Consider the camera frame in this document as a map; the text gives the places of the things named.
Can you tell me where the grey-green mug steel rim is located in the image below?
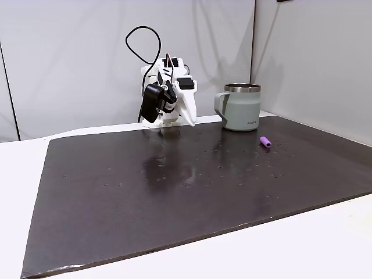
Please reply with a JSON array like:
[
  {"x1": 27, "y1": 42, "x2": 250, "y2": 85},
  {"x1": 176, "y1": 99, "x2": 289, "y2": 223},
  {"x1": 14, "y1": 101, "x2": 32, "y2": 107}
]
[{"x1": 214, "y1": 83, "x2": 262, "y2": 132}]

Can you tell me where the black table mat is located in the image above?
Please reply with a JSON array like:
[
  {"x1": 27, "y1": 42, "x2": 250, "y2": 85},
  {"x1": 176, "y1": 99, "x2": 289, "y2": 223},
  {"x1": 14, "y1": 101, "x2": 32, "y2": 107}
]
[{"x1": 20, "y1": 116, "x2": 372, "y2": 279}]

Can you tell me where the black oval camera box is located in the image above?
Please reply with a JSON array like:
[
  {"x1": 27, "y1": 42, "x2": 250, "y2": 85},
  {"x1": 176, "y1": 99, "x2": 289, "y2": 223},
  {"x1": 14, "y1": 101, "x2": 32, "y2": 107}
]
[{"x1": 141, "y1": 83, "x2": 164, "y2": 124}]

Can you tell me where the black camera cable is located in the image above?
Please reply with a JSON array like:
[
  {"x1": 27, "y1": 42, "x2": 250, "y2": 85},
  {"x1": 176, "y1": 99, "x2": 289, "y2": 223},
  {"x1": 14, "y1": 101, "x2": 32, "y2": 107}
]
[{"x1": 125, "y1": 26, "x2": 162, "y2": 96}]

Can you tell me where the white hanging cable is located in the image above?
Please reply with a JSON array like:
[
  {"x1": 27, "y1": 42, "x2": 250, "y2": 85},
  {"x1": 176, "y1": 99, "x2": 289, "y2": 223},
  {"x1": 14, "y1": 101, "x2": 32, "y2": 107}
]
[{"x1": 249, "y1": 2, "x2": 281, "y2": 85}]

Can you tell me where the thin black wall strip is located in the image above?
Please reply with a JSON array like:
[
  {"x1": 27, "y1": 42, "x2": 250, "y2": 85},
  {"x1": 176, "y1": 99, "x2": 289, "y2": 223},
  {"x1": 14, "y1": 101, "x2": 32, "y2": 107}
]
[{"x1": 0, "y1": 42, "x2": 22, "y2": 141}]

